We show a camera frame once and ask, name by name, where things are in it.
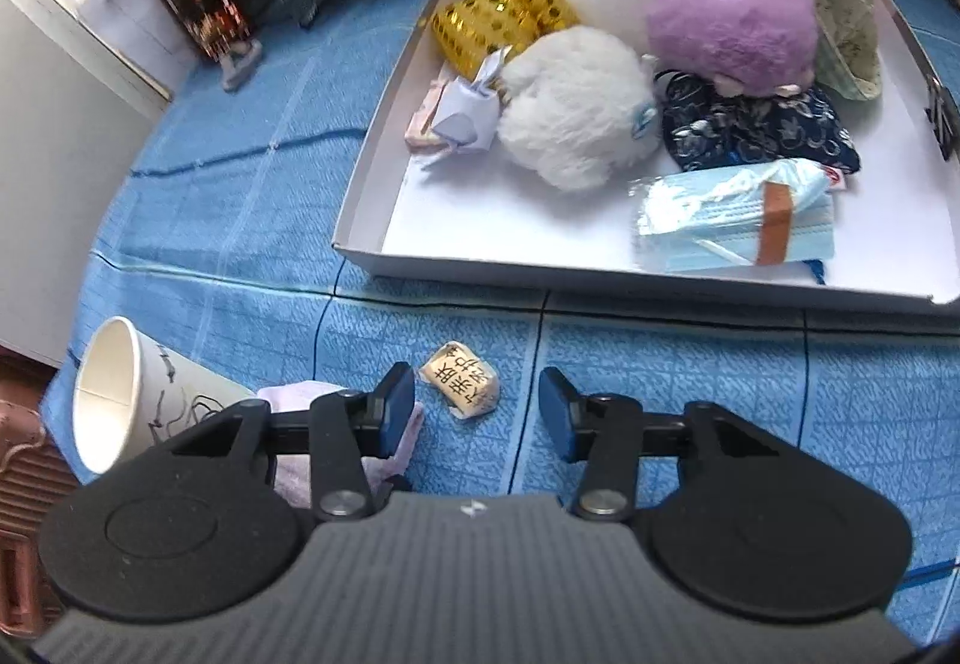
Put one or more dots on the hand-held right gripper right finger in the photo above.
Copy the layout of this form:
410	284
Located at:
556	409

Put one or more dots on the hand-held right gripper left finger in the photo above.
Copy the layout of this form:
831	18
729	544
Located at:
396	409

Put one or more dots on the cream printed sachet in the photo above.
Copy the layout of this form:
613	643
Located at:
459	390

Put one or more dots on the pink towel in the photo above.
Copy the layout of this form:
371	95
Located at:
296	461

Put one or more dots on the white cardboard box tray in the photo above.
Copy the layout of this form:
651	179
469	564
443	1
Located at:
525	244

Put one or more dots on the blue face mask packet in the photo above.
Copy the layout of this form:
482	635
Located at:
727	214

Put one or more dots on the paper cup with bunny drawing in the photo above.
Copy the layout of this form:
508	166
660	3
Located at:
120	401

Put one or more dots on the banknote bundle with rubber band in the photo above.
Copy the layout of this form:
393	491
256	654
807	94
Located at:
420	124

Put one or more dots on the white plush toy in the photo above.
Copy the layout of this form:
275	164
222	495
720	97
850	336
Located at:
570	102

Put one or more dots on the white paper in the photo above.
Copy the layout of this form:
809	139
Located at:
469	109

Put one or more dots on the dark blue patterned pouch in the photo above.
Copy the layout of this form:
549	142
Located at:
757	124

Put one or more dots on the gold sequin bow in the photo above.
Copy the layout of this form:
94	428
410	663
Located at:
487	27

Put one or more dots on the purple plush toy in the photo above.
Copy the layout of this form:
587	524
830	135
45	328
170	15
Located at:
731	19

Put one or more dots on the floral cloth scrunchie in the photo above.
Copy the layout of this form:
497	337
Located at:
847	27

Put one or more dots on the blue patterned tablecloth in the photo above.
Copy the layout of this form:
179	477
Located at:
225	221

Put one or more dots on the grey phone stand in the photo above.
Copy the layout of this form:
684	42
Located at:
240	64

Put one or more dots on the reddish brown furniture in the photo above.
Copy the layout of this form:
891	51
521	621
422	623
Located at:
22	506

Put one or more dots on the smartphone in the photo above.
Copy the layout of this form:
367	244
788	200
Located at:
202	8

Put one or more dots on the black binder clip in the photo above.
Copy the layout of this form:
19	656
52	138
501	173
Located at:
941	109

